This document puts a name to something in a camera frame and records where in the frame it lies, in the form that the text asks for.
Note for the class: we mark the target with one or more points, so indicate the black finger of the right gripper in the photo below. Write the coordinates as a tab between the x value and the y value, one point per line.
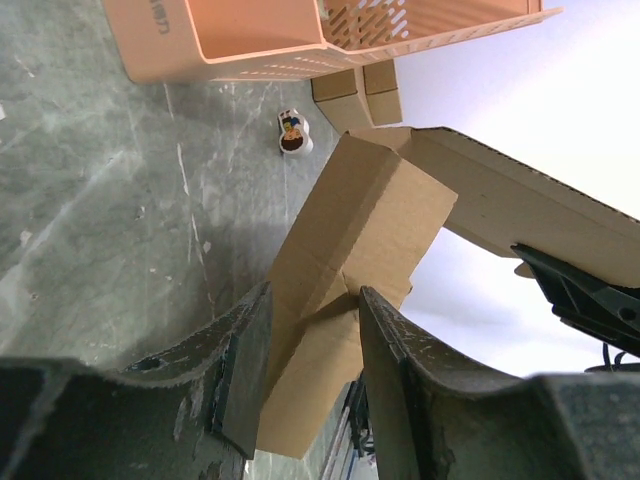
606	312

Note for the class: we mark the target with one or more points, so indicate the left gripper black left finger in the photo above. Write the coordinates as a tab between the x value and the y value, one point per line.
188	412

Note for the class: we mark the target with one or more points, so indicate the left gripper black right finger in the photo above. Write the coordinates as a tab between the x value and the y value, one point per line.
439	414

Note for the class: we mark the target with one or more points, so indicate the cardboard box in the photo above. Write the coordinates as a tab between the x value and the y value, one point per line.
364	97
373	213

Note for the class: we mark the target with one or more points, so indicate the peach plastic file organizer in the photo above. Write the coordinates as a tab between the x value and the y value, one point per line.
178	41

